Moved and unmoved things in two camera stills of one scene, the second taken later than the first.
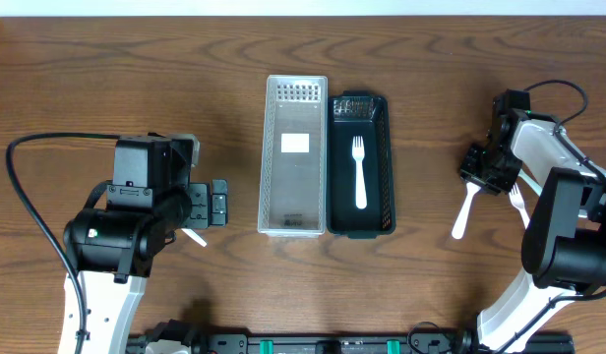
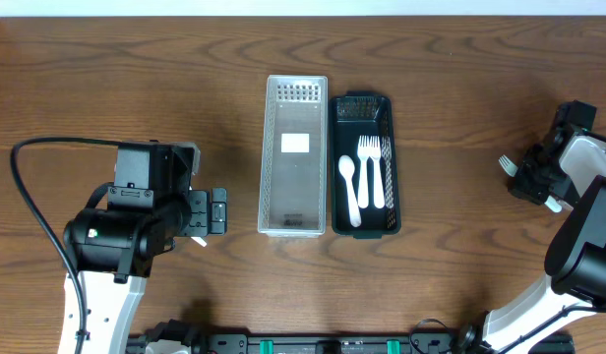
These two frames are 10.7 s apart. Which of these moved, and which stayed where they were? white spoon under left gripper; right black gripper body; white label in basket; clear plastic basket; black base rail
Moved: right black gripper body
Stayed: white label in basket; white spoon under left gripper; clear plastic basket; black base rail
